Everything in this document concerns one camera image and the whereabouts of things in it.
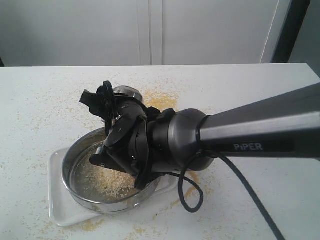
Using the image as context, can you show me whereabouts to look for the yellow millet arc spill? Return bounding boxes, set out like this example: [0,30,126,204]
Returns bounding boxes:
[170,171,199,208]

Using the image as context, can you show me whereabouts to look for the round steel sieve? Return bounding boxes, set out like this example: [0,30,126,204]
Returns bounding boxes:
[61,128,160,214]

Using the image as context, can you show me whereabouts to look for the yellow grains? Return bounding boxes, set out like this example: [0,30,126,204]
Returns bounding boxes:
[71,141,139,203]

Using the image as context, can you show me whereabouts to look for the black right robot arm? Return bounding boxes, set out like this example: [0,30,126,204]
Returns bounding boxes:
[80,81,320,190]

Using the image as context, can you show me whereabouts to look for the white rectangular tray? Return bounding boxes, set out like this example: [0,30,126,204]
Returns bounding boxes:
[47,148,178,227]

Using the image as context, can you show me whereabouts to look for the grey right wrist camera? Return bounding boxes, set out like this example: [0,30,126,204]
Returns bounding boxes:
[89,140,137,176]

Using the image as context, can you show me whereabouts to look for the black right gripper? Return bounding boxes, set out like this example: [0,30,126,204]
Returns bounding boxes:
[79,80,160,191]

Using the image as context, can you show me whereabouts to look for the spilled yellow millet pile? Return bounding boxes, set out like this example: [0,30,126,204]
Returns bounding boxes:
[143,90,178,112]

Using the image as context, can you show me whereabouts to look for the small stainless steel cup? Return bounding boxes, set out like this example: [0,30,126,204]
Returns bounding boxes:
[113,85,144,104]

